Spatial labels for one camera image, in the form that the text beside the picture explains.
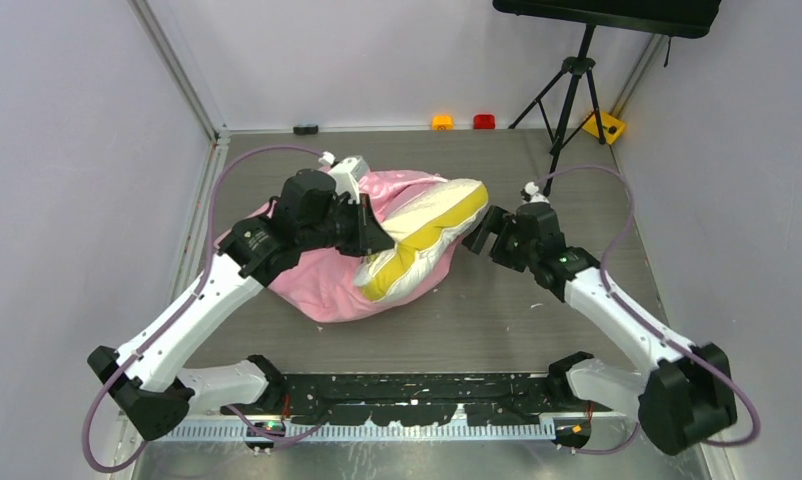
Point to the red block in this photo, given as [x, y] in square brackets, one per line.
[484, 121]

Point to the black panel on tripod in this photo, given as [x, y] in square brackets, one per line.
[690, 19]

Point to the aluminium frame rail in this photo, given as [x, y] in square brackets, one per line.
[458, 425]

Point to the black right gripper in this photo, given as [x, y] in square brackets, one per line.
[493, 222]

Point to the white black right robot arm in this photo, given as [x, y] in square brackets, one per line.
[678, 392]

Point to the small black wall device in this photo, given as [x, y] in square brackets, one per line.
[305, 129]

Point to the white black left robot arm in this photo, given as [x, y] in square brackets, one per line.
[146, 376]

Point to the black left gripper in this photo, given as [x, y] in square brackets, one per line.
[369, 236]

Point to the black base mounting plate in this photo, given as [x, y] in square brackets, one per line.
[487, 399]

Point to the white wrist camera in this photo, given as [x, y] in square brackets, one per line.
[531, 193]
[346, 174]

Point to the black tripod stand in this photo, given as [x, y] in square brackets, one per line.
[577, 69]

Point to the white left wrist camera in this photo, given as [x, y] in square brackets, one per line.
[346, 174]

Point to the orange block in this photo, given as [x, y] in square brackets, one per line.
[442, 123]

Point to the yellow corner bracket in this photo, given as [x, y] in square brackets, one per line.
[604, 125]

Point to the white pillow with yellow trim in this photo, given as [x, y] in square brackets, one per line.
[422, 230]

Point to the pink floral pillowcase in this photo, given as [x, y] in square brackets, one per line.
[321, 285]

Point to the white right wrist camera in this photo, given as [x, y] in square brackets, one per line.
[531, 193]

